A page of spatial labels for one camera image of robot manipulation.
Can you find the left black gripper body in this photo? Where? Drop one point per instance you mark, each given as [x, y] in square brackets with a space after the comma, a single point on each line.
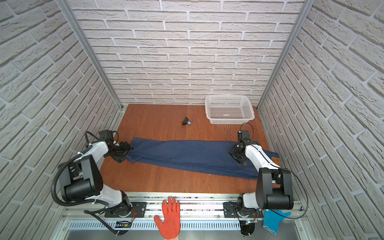
[122, 150]

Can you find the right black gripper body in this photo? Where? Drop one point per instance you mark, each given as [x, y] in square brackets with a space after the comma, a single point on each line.
[235, 154]

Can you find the dark blue denim trousers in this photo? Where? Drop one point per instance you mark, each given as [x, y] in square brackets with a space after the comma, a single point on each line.
[209, 157]

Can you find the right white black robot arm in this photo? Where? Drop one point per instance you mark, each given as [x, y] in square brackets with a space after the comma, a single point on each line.
[274, 189]

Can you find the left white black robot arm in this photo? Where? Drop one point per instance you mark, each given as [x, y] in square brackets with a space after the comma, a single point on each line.
[79, 181]

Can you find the white plastic laundry basket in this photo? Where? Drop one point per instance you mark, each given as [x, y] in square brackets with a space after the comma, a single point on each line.
[228, 109]

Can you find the small black clip object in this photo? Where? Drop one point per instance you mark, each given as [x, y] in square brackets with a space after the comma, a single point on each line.
[186, 121]

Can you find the small black electronics box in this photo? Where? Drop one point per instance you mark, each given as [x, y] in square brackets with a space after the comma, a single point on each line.
[123, 224]

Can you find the blue work glove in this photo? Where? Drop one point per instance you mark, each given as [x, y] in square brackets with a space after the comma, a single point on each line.
[272, 220]

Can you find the black round floor puck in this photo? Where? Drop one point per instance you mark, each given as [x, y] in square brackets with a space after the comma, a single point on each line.
[247, 229]

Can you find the red work glove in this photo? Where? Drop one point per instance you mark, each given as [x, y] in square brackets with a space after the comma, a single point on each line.
[170, 227]

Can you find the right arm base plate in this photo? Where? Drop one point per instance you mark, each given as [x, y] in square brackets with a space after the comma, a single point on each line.
[232, 210]

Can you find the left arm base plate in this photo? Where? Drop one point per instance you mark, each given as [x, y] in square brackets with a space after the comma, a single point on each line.
[139, 209]

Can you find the aluminium mounting rail frame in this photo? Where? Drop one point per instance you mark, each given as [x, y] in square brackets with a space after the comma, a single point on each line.
[202, 218]

